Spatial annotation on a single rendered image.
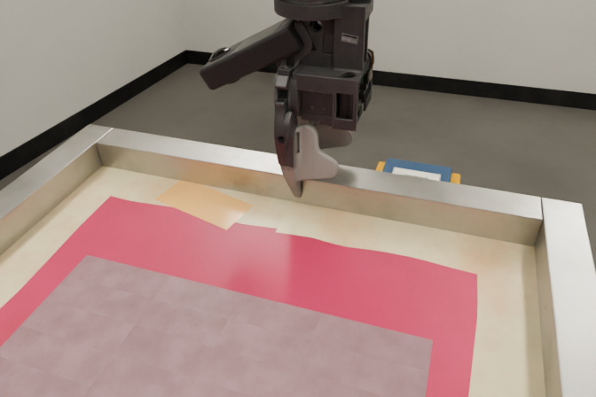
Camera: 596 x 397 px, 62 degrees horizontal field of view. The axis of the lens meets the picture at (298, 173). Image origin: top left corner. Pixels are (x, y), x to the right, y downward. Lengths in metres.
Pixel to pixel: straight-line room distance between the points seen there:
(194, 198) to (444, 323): 0.30
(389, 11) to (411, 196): 3.19
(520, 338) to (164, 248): 0.34
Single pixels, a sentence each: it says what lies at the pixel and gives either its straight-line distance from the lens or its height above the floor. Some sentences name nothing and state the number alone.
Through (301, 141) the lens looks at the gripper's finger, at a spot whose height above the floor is 1.13.
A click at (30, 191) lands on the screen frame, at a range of 0.60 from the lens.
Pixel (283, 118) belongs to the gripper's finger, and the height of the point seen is 1.16.
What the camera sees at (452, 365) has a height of 1.02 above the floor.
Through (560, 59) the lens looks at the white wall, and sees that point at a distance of 3.75.
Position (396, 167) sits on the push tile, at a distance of 0.77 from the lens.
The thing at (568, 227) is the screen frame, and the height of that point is 1.07.
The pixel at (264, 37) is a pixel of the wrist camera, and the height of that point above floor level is 1.23.
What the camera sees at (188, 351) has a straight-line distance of 0.44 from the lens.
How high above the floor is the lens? 1.35
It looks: 31 degrees down
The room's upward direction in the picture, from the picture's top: straight up
